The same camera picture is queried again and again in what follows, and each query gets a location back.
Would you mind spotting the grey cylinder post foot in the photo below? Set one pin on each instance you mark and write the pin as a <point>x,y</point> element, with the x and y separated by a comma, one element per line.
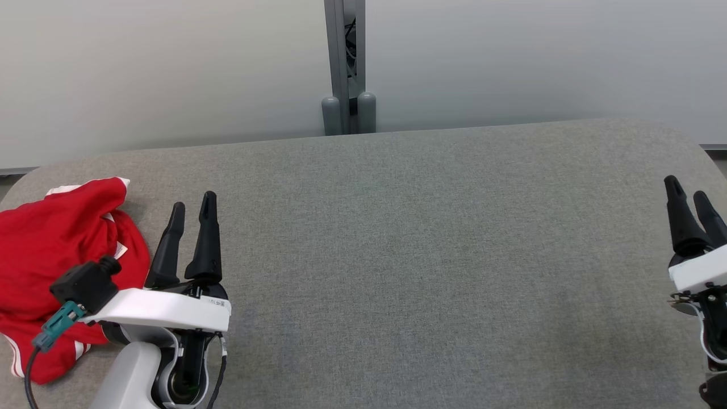
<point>330,116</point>
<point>367,112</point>

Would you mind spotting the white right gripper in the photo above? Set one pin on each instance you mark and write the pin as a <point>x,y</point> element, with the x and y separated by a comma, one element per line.
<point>701,272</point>

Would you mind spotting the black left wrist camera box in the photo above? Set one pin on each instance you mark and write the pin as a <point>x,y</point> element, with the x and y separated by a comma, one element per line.
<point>85,284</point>

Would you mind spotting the grey metal partition post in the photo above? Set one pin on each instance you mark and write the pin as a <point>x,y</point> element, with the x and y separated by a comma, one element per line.
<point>341,51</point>

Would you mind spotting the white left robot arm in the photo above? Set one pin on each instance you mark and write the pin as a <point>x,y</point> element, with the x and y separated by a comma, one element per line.
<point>128,375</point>

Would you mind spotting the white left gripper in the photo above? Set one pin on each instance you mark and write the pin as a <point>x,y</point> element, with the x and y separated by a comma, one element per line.
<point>164,309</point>

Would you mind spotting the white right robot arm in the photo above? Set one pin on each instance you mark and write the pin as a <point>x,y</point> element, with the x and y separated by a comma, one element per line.
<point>717,324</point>

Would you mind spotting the red jersey shirt white sleeves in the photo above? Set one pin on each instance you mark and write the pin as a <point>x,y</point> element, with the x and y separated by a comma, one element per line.
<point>34,346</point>

